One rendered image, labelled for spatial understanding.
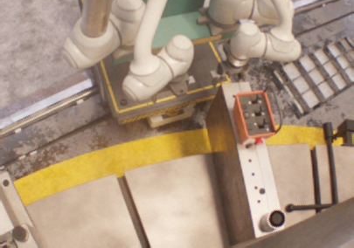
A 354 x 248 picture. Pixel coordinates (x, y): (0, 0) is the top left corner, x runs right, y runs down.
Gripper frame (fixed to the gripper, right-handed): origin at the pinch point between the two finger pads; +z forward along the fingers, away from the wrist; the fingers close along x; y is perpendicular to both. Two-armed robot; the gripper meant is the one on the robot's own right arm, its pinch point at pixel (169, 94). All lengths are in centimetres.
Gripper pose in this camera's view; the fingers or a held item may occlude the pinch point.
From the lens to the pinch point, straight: 167.8
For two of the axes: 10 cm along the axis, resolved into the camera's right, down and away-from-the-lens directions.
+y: -3.4, -8.6, 3.7
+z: -1.1, 4.3, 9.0
